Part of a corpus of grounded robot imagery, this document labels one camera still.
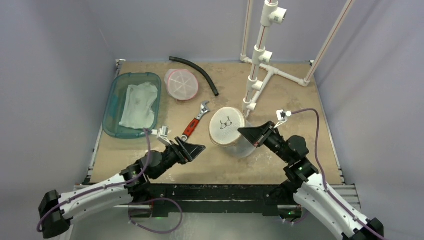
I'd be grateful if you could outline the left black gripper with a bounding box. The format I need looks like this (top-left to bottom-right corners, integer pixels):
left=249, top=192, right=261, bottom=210
left=152, top=137, right=205, bottom=180

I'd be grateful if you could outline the teal plastic bin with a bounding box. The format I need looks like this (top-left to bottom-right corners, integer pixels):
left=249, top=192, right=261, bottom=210
left=102, top=72, right=162, bottom=139

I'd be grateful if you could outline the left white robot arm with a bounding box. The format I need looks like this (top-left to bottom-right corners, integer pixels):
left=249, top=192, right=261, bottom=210
left=36, top=137, right=206, bottom=239

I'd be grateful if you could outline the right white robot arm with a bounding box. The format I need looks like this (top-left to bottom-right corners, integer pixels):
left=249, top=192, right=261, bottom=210
left=238, top=121, right=384, bottom=240

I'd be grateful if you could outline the white cloth garment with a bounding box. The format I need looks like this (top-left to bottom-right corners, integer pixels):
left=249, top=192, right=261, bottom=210
left=119, top=82, right=158, bottom=130

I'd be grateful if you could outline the white PVC pipe rack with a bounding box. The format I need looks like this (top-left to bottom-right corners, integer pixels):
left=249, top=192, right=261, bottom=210
left=240, top=0, right=355, bottom=117

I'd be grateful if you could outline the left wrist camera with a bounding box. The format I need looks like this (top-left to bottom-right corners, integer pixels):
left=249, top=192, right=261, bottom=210
left=155, top=125, right=171, bottom=146

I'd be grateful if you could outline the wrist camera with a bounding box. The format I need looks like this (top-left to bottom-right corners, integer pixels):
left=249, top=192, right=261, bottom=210
left=274, top=109, right=292, bottom=129
left=155, top=125, right=171, bottom=146

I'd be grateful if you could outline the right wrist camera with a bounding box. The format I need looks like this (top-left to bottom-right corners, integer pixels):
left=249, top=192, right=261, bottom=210
left=274, top=109, right=292, bottom=129

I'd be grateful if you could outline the red handled adjustable wrench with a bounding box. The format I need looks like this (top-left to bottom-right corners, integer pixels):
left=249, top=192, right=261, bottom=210
left=181, top=100, right=211, bottom=142

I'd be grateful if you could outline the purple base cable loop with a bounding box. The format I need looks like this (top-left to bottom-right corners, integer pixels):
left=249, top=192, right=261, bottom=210
left=127, top=197, right=184, bottom=235

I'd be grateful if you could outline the black rubber hose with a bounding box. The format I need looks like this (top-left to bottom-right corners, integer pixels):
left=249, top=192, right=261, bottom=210
left=168, top=56, right=220, bottom=98

